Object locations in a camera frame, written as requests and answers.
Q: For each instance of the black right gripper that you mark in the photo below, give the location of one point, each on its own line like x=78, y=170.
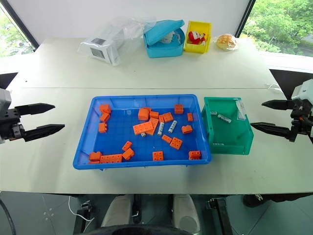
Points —
x=301, y=120

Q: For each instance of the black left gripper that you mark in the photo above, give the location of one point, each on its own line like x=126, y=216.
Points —
x=9, y=124

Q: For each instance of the green plastic bin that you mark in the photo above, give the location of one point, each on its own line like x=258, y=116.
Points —
x=227, y=133

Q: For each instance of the white cube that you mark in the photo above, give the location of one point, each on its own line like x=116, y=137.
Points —
x=102, y=50

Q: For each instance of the blue plastic tray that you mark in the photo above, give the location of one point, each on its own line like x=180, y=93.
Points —
x=117, y=137

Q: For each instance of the orange 2x4 plastic building brick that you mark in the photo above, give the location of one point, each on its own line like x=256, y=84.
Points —
x=111, y=158

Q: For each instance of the black shoe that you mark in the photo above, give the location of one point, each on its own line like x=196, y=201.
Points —
x=254, y=200

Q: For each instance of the wrapped bread bun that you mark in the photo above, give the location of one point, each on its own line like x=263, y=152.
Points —
x=227, y=42

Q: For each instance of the yellow plastic bin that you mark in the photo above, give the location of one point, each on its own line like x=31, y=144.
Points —
x=195, y=47

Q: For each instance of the red and white toy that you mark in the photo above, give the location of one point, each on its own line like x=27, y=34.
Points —
x=196, y=37

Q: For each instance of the white robot leg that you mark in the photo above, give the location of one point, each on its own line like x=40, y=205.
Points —
x=184, y=210
x=117, y=211

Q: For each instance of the clear plastic bag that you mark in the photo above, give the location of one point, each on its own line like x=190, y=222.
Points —
x=127, y=29

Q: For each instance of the light blue lidded case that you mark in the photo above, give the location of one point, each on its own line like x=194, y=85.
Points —
x=163, y=50

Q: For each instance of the white item in blue case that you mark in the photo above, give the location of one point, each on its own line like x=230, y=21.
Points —
x=170, y=38

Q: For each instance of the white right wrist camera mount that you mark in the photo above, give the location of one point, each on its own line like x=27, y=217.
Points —
x=304, y=89

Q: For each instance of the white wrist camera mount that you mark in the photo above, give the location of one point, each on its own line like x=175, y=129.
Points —
x=304, y=89
x=5, y=98

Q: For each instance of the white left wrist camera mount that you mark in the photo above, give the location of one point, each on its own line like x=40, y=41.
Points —
x=5, y=98

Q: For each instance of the black window frame post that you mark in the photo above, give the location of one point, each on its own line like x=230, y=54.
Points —
x=19, y=23
x=245, y=17

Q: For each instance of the black stand frame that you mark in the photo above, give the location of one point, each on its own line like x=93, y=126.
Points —
x=220, y=215
x=84, y=218

